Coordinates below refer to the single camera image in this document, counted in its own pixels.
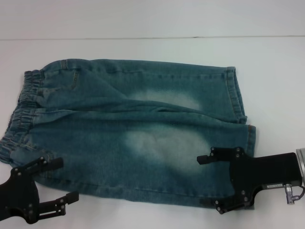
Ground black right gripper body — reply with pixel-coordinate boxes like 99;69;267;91
228;152;304;208

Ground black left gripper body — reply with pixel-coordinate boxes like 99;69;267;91
0;167;46;225

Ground blue denim shorts with print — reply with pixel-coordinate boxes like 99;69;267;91
0;58;257;210

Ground right gripper connector cable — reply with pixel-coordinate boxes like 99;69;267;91
283;183;305;206

